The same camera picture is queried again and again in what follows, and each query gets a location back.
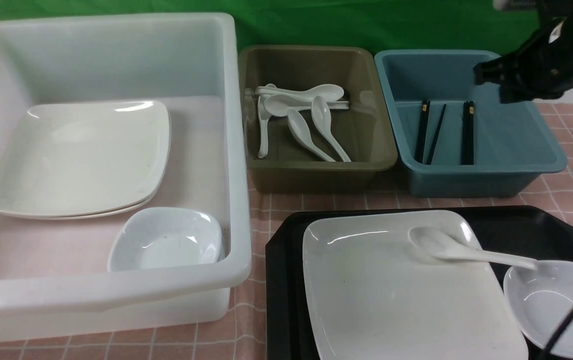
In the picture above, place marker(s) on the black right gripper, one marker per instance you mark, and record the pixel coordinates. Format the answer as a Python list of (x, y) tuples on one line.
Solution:
[(542, 67)]

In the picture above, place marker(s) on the white ceramic soup spoon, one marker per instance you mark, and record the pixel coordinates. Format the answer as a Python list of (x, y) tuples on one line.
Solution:
[(441, 246)]

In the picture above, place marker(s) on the white round sauce dish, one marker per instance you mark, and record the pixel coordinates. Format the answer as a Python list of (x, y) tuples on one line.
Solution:
[(540, 299)]

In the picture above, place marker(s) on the white square rice plate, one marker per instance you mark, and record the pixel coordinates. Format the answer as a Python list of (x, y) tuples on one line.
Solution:
[(373, 295)]

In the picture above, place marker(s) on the upper white square plate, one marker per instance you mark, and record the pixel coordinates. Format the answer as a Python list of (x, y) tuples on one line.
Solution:
[(70, 160)]

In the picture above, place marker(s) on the lower white square plate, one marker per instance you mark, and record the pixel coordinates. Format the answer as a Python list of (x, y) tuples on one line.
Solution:
[(106, 213)]

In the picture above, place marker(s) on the black chopstick pair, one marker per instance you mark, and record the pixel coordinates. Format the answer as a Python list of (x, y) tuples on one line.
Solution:
[(470, 133), (465, 136)]

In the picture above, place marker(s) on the black chopstick right pair left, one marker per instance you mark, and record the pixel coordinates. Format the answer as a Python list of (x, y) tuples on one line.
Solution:
[(465, 136)]

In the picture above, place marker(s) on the pink checkered tablecloth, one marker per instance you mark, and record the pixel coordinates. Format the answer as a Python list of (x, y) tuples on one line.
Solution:
[(241, 334)]

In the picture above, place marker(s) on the blue plastic bin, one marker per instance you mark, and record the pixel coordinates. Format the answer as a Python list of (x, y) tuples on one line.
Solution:
[(513, 145)]

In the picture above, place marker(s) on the black chopstick slanted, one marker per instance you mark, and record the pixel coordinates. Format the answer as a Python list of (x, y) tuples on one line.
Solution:
[(436, 135)]

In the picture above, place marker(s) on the black chopstick far left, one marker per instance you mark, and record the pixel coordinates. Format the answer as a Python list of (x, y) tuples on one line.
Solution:
[(422, 128)]

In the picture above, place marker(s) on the large white plastic bin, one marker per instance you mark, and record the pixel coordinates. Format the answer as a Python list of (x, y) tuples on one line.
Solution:
[(54, 278)]

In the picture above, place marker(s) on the green backdrop cloth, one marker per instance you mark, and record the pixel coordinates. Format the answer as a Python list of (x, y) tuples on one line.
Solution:
[(374, 25)]

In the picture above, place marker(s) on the black serving tray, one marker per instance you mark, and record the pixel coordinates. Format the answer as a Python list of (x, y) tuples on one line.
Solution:
[(522, 230)]

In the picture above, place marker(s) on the small white sauce dish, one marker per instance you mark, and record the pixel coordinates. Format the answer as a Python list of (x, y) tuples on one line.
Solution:
[(166, 237)]

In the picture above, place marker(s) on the olive brown plastic bin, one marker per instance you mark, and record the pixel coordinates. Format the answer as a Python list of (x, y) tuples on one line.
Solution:
[(364, 130)]

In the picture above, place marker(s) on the white spoon top horizontal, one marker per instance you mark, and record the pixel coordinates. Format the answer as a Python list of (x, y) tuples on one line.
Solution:
[(329, 92)]

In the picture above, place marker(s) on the white spoon horizontal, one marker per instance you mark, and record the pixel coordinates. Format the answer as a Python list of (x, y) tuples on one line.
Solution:
[(329, 92), (279, 105)]

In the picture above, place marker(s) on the white spoon right diagonal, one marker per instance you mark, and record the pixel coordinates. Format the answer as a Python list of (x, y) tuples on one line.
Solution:
[(322, 119)]

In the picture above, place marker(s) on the white spoon diagonal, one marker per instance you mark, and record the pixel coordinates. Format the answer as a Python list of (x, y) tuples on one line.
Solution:
[(301, 133), (322, 119)]

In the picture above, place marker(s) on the white spoon centre diagonal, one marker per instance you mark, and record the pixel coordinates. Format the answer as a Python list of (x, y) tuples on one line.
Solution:
[(301, 133)]

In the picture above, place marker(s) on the white spoon middle horizontal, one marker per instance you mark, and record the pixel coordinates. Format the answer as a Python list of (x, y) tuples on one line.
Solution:
[(279, 105)]

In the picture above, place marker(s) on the white spoon left vertical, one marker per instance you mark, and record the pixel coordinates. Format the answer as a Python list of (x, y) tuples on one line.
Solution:
[(263, 117)]

